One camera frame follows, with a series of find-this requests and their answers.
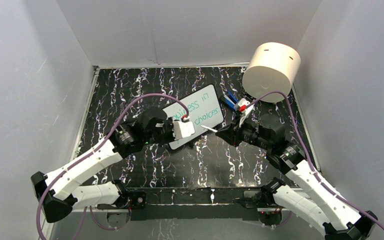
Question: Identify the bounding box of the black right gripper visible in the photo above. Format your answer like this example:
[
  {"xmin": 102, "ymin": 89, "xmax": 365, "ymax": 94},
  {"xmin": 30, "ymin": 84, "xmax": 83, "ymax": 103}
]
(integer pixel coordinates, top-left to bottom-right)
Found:
[{"xmin": 215, "ymin": 113, "xmax": 272, "ymax": 151}]

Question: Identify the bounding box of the white marker pen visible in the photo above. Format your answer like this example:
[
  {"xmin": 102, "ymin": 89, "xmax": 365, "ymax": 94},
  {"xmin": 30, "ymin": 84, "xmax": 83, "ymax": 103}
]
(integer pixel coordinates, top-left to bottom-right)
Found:
[{"xmin": 201, "ymin": 125, "xmax": 218, "ymax": 133}]

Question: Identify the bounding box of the white whiteboard black frame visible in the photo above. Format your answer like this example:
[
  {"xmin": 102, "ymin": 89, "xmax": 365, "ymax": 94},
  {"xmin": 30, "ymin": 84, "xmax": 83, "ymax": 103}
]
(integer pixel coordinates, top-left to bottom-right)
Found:
[{"xmin": 169, "ymin": 84, "xmax": 225, "ymax": 150}]

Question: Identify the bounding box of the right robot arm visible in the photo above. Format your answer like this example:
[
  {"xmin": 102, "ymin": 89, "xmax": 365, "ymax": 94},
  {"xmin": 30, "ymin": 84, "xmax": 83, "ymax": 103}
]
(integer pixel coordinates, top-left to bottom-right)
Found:
[{"xmin": 216, "ymin": 114, "xmax": 377, "ymax": 240}]

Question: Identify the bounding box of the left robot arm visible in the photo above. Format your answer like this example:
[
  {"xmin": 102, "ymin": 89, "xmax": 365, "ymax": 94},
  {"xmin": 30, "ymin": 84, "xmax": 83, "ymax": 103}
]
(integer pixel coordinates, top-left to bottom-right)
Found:
[{"xmin": 30, "ymin": 107, "xmax": 183, "ymax": 223}]

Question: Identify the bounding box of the cream cylindrical container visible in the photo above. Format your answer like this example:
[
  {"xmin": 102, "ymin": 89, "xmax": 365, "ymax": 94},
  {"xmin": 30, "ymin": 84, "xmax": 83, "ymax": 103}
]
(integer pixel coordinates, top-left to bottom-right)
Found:
[{"xmin": 242, "ymin": 42, "xmax": 301, "ymax": 99}]

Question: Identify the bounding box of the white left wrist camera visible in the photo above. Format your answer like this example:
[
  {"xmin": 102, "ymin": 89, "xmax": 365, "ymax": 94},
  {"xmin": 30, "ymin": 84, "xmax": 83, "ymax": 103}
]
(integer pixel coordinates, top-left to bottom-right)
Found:
[{"xmin": 172, "ymin": 116, "xmax": 195, "ymax": 141}]

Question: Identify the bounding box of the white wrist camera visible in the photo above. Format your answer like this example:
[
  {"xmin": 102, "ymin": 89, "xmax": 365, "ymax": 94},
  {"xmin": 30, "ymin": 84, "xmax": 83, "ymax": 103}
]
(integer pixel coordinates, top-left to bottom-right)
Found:
[
  {"xmin": 172, "ymin": 116, "xmax": 195, "ymax": 141},
  {"xmin": 234, "ymin": 98, "xmax": 254, "ymax": 127}
]

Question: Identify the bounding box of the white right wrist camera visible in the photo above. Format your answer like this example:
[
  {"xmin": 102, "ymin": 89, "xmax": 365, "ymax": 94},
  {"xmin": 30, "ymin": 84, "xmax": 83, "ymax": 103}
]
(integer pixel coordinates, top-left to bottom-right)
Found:
[{"xmin": 234, "ymin": 98, "xmax": 254, "ymax": 127}]

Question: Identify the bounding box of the aluminium frame rail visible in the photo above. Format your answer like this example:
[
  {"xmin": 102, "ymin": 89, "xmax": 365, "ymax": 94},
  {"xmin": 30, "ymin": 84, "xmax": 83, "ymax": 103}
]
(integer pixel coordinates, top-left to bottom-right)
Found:
[{"xmin": 39, "ymin": 187, "xmax": 345, "ymax": 240}]

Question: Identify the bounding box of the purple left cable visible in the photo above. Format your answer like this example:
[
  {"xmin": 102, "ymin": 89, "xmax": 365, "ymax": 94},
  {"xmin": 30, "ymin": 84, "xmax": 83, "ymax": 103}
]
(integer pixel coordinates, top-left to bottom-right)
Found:
[{"xmin": 35, "ymin": 93, "xmax": 191, "ymax": 240}]

